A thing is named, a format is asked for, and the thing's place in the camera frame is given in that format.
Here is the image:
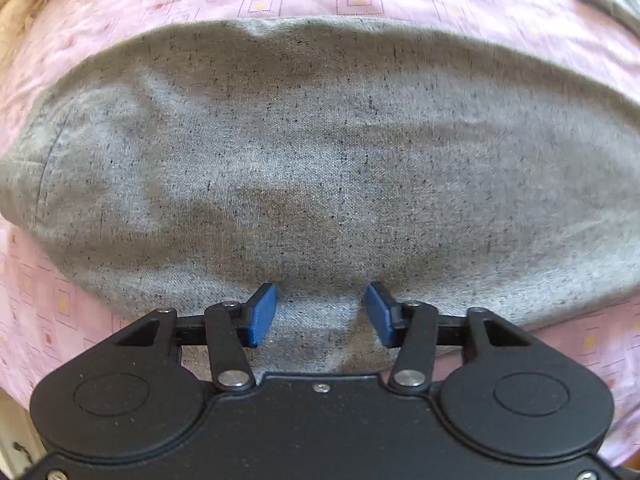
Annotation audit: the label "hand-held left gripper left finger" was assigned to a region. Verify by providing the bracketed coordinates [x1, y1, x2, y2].
[115, 282, 279, 393]

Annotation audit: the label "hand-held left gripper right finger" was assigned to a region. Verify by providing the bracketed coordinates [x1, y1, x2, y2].
[365, 282, 534, 394]

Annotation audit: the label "grey speckled pants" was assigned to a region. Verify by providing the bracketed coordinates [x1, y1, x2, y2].
[0, 16, 640, 378]

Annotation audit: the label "white bedside cabinet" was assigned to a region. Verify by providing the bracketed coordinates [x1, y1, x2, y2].
[0, 392, 43, 480]

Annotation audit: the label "beige satin pillow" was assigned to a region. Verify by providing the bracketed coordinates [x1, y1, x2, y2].
[0, 0, 68, 83]

